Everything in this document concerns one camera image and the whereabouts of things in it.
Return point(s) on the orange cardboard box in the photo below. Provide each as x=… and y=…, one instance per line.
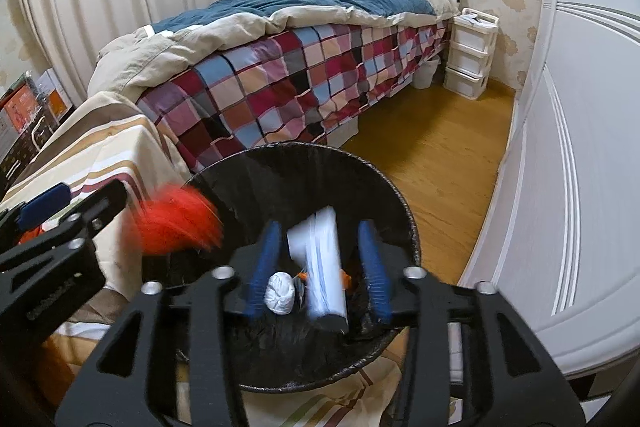
x=20, y=107

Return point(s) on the white cardboard box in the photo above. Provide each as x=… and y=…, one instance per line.
x=52, y=82

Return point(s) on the black trash bin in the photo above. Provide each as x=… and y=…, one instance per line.
x=300, y=177

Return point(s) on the small white waste basket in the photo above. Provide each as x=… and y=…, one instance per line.
x=425, y=74

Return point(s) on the white plastic packet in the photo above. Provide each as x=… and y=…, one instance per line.
x=320, y=257

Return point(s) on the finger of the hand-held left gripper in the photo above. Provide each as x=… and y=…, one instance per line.
x=45, y=203
x=100, y=202

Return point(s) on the bed with plaid sheet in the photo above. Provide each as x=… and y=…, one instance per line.
x=300, y=2

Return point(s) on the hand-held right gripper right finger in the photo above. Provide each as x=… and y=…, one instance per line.
x=373, y=269

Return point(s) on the white crumpled paper ball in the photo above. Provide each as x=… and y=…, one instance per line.
x=279, y=294

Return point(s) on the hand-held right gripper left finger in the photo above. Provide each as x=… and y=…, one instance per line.
x=265, y=269

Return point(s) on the white plastic drawer unit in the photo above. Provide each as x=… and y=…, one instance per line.
x=470, y=52

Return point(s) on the striped tablecloth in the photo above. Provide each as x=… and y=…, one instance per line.
x=100, y=147

